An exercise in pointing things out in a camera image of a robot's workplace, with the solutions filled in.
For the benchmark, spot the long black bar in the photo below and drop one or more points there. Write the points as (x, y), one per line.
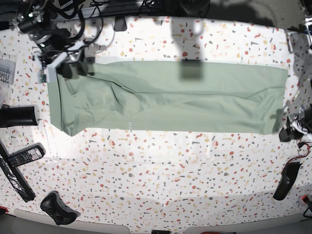
(14, 176)

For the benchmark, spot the green T-shirt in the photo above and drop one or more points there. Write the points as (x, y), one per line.
(170, 96)

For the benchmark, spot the black TV remote control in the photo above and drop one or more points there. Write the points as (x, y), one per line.
(27, 155)

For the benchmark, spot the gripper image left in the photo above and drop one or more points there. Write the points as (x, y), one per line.
(53, 59)

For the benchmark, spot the clear plastic parts bag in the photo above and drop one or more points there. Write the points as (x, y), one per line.
(7, 73)

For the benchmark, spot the black game controller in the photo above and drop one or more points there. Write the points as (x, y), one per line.
(60, 216)

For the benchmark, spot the grey monitor stand base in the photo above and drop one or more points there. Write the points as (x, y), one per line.
(120, 24)

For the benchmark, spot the black curved handle right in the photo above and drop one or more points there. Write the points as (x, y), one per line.
(289, 175)

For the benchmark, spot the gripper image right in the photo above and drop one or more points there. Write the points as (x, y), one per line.
(297, 126)

